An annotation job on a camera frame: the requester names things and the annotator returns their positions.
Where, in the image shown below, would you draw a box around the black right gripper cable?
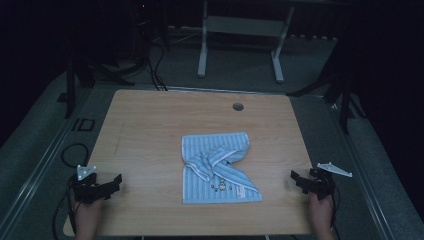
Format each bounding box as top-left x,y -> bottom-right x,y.
330,184 -> 342,240

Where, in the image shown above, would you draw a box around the black looped floor cable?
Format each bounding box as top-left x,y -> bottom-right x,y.
52,142 -> 91,240

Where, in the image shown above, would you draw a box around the white metal desk frame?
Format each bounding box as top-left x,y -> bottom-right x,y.
197,0 -> 296,84

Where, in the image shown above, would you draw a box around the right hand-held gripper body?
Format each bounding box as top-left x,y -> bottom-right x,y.
308,161 -> 354,201

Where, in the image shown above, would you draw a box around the person's right hand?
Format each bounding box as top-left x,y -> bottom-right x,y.
307,194 -> 335,230

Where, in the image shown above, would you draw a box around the black floor cables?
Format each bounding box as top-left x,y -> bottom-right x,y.
145,43 -> 170,92

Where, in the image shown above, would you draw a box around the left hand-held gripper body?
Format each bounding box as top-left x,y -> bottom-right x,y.
69,164 -> 112,205

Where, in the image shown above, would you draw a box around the dark equipment rack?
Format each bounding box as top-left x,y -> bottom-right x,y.
129,0 -> 152,69

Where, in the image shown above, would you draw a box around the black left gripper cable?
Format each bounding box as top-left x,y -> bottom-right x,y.
67,176 -> 80,235

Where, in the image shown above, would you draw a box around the person's left hand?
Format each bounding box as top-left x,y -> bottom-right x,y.
73,198 -> 103,231

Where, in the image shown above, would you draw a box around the metal floor rail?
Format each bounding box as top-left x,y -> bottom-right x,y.
0,89 -> 98,235
327,98 -> 395,240

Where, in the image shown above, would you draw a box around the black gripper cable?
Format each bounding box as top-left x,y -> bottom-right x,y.
67,176 -> 80,235
330,184 -> 342,240

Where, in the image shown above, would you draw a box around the blue striped towel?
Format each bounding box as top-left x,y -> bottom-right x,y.
180,131 -> 264,205

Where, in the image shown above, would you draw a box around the black metal stand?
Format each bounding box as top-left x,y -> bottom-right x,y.
285,33 -> 368,135
56,49 -> 136,120

